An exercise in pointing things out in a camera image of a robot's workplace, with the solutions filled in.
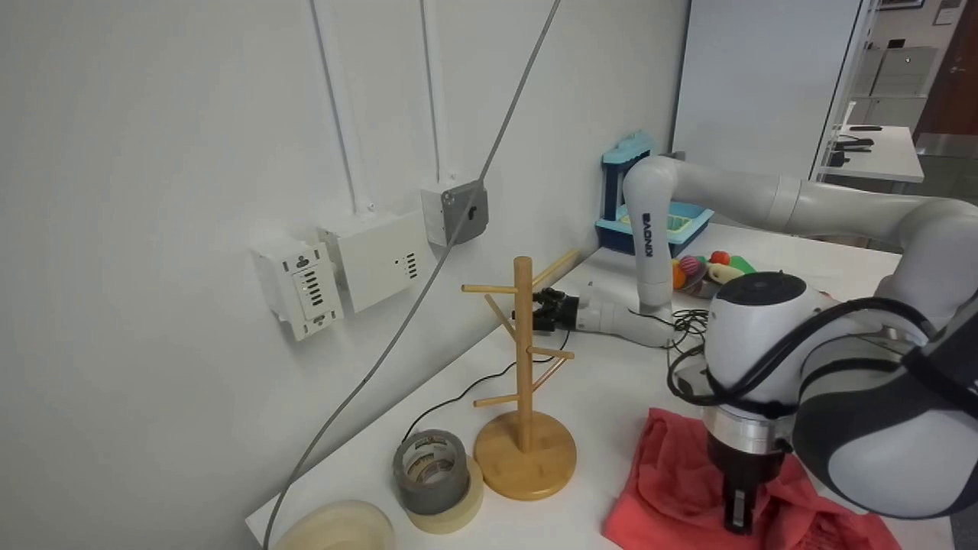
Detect white network wall box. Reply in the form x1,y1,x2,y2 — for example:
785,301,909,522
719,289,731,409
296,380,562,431
250,236,341,342

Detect small black camera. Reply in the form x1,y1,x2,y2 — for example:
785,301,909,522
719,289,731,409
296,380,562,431
531,287,577,334

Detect grey wall junction box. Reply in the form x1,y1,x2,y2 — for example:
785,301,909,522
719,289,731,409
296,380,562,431
423,182,488,247

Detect cream round bowl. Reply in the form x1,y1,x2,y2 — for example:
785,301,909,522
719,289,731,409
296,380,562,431
275,502,393,550

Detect grey hanging cable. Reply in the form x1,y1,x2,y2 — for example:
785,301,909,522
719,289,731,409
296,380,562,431
256,0,566,550

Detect wooden mug tree stand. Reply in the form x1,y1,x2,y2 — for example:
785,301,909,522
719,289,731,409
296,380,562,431
467,258,577,502

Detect blue plastic bin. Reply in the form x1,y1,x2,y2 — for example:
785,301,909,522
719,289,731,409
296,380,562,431
592,133,716,258

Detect cream tape roll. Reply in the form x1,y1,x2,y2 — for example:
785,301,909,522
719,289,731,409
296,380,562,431
407,464,482,536

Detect grey tape roll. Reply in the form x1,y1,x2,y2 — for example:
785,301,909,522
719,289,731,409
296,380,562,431
390,431,467,506

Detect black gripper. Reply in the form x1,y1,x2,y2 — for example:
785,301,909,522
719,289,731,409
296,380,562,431
706,406,785,532

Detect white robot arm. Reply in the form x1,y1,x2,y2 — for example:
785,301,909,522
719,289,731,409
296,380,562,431
623,155,978,536

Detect orange cloth garment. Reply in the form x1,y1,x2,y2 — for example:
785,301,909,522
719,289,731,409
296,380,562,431
601,409,902,550

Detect white wall socket box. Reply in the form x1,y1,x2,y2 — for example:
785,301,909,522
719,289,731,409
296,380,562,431
320,215,426,311

